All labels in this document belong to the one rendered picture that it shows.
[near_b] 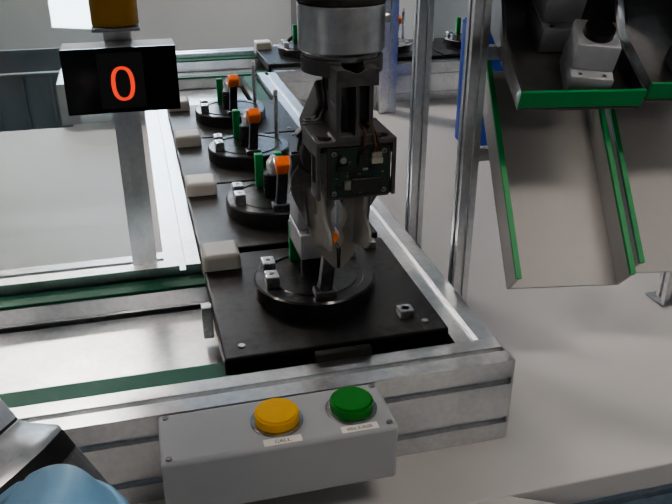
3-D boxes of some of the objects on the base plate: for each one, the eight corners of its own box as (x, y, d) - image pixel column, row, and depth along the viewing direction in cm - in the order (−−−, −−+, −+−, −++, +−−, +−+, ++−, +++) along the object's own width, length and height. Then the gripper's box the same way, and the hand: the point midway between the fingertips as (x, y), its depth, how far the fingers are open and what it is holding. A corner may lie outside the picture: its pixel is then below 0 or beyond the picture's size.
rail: (506, 437, 82) (517, 352, 78) (-495, 617, 62) (-564, 517, 57) (485, 406, 87) (493, 324, 82) (-451, 564, 67) (-512, 468, 62)
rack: (686, 304, 108) (854, -421, 73) (445, 339, 100) (504, -459, 65) (604, 243, 126) (706, -361, 91) (394, 268, 118) (419, -385, 83)
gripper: (303, 69, 60) (307, 303, 70) (411, 63, 62) (401, 291, 72) (282, 48, 68) (289, 262, 77) (379, 43, 70) (374, 252, 79)
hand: (336, 252), depth 76 cm, fingers closed
